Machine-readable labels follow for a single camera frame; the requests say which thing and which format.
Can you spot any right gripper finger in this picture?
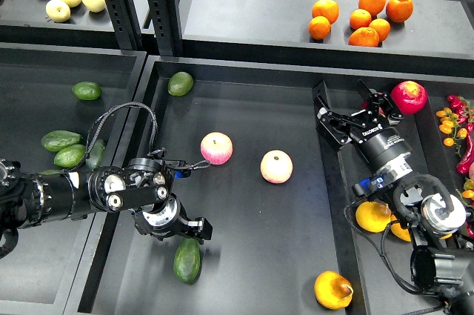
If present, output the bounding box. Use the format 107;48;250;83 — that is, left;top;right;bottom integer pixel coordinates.
313;94;368;150
355;80;404;133

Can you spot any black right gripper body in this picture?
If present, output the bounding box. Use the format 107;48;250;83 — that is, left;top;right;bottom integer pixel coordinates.
352;123;413;182

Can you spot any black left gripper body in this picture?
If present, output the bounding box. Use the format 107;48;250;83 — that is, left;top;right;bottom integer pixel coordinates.
133;196;192;241

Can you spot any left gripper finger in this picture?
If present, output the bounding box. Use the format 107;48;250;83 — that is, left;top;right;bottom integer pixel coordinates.
185;217;213;244

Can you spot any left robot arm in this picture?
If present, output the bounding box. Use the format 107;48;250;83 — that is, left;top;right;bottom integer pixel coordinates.
1;102;213;256

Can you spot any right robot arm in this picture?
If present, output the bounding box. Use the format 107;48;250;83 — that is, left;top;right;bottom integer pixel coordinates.
312;81;473;314

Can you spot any dark avocado right of pile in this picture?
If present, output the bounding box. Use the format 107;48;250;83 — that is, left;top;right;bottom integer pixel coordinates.
85;139;106;170

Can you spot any green avocado middle pile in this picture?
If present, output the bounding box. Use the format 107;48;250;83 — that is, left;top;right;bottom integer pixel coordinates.
53;144;86;168

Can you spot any green avocado lower pile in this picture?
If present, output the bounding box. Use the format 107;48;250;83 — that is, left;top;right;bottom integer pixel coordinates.
40;169;61;176

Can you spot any dark green avocado top pile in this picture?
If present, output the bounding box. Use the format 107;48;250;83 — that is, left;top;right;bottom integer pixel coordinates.
41;130;82;152

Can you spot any green avocado tray corner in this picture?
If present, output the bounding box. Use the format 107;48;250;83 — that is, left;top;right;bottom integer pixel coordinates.
167;71;194;96

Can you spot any pale yellow pear front left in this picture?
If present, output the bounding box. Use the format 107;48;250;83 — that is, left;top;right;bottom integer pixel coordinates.
45;0;71;23

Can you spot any large red apple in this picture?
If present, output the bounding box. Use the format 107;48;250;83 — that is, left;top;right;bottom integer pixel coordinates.
390;81;428;114

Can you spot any orange bottom front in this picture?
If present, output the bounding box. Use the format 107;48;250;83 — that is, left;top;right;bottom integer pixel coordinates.
348;27;379;47

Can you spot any orange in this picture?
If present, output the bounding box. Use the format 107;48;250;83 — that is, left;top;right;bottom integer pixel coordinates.
348;27;379;47
385;0;414;23
358;0;387;17
312;0;339;24
308;16;331;40
369;19;391;43

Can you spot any cherry tomato bunch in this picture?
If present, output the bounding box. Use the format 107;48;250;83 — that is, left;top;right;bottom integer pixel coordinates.
435;95;473;157

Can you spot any pale yellow pink apple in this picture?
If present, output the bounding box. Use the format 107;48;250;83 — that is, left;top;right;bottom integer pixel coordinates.
260;150;293;184

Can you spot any red chili pepper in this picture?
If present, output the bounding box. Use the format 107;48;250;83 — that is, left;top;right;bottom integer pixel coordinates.
455;134;473;175

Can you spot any orange right lower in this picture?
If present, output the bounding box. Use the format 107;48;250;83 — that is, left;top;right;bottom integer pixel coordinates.
369;19;391;43

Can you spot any pink red apple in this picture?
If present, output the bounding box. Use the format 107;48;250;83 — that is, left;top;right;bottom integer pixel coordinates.
200;131;233;165

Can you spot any black centre tray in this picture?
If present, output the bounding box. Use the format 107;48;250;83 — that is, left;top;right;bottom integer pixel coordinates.
67;56;353;314

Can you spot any orange small centre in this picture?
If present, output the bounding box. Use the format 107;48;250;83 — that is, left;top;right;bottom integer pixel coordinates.
349;9;372;30

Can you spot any orange top right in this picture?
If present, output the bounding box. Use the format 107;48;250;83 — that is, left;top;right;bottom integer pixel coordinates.
385;0;414;23

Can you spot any orange far left lower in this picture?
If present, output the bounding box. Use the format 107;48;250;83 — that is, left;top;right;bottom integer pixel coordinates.
308;16;331;40

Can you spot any orange top centre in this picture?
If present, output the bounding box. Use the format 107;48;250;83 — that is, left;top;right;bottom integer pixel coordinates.
358;0;387;17

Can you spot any orange far left upper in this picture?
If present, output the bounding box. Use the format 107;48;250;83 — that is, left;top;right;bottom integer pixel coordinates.
312;0;339;24

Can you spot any black left tray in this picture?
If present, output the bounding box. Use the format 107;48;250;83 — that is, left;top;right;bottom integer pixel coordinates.
1;43;146;314

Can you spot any black shelf upright right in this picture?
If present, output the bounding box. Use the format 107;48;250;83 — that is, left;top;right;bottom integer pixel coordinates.
147;0;184;57

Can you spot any black shelf upright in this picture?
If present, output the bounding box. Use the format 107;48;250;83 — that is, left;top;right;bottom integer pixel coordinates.
147;0;184;57
105;0;144;50

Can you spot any black shelf upright left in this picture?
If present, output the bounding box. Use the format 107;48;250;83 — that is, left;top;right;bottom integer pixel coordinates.
105;0;144;50

